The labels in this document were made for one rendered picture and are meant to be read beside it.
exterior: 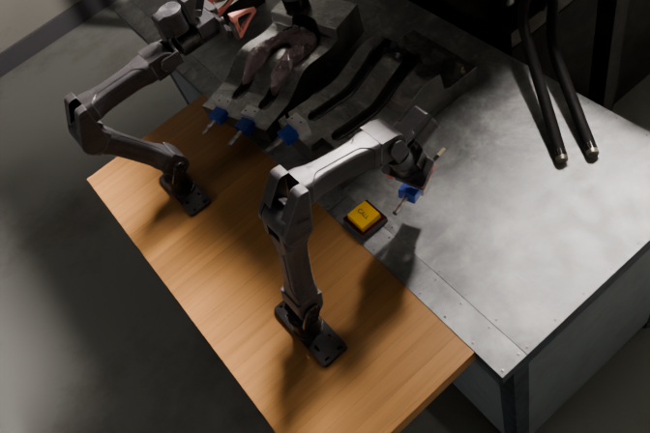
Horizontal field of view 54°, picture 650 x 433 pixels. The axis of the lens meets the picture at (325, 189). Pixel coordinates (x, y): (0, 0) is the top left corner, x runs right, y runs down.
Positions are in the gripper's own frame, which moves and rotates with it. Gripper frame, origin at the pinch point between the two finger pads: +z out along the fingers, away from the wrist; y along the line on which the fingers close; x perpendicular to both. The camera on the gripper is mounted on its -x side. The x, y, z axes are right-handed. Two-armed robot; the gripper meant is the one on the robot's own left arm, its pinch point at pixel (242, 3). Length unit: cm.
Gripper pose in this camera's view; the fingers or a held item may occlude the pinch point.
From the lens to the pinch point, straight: 168.9
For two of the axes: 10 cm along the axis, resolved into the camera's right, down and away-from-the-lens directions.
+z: 7.6, -6.0, 2.4
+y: -6.1, -5.3, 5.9
